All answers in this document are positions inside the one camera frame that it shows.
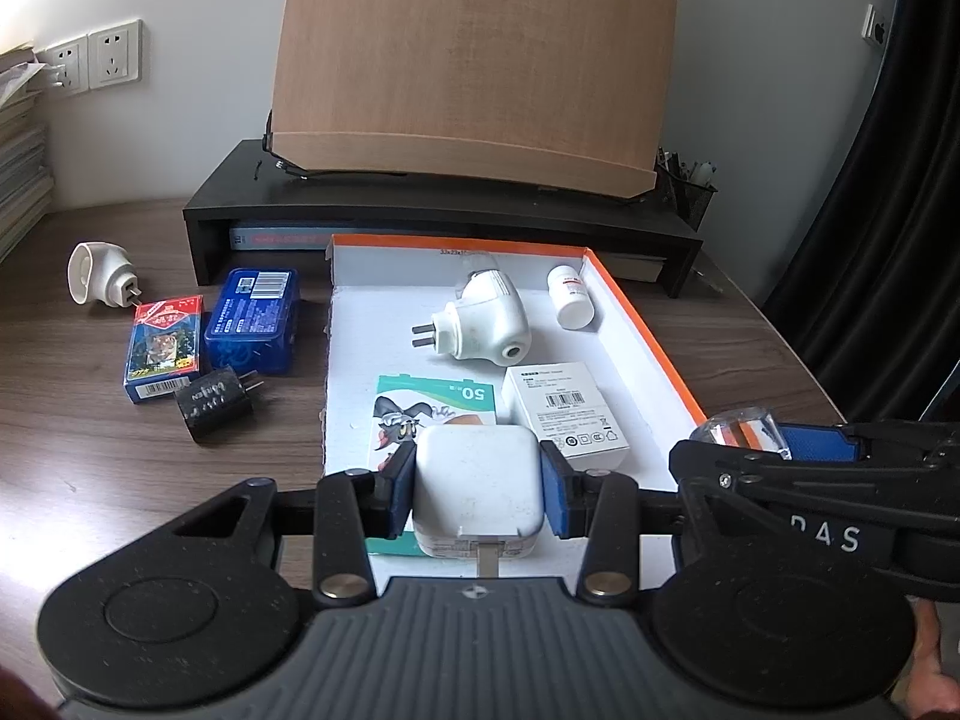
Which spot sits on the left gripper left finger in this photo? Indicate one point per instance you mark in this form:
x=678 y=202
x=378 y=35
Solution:
x=392 y=499

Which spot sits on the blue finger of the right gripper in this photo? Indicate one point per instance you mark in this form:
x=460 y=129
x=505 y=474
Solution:
x=820 y=444

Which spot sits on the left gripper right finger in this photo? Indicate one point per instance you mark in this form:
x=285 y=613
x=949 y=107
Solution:
x=567 y=494

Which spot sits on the white square charger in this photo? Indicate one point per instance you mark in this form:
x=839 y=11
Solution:
x=478 y=494

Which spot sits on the green bandage box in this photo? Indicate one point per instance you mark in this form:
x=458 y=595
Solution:
x=405 y=406

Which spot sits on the white power adapter box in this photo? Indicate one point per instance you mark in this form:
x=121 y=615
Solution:
x=562 y=403

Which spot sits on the right human hand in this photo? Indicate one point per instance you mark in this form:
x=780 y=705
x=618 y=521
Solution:
x=930 y=691

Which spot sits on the left human hand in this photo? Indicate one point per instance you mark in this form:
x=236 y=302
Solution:
x=19 y=702

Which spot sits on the small white pill bottle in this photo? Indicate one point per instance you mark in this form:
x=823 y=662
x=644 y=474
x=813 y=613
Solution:
x=568 y=293

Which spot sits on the white plug-in repellent heater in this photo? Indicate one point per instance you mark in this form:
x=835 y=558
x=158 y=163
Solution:
x=487 y=323

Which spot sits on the black power adapter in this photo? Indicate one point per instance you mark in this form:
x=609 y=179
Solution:
x=216 y=401

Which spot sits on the blue plastic case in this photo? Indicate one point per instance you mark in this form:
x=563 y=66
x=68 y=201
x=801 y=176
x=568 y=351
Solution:
x=253 y=325

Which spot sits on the red blue card box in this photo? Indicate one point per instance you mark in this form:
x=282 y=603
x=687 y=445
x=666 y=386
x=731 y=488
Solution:
x=163 y=353

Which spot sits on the black mesh pen holder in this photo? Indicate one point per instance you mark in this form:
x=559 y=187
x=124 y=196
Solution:
x=686 y=189

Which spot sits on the book under riser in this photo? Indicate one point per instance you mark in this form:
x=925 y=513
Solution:
x=273 y=238

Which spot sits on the black monitor riser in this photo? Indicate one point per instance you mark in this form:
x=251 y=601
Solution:
x=253 y=186

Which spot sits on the white plug adapter on table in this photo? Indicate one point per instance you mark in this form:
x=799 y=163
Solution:
x=102 y=272

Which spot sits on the wooden book stand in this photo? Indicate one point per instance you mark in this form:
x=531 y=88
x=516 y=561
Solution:
x=560 y=93

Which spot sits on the stack of books and papers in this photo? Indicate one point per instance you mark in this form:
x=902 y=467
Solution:
x=26 y=182

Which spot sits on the right wall socket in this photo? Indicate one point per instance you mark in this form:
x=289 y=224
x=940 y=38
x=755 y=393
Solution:
x=114 y=55

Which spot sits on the wall socket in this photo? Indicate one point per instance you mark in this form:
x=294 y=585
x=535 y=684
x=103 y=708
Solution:
x=66 y=67
x=114 y=55

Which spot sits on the left wall socket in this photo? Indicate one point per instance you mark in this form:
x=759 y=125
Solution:
x=66 y=67

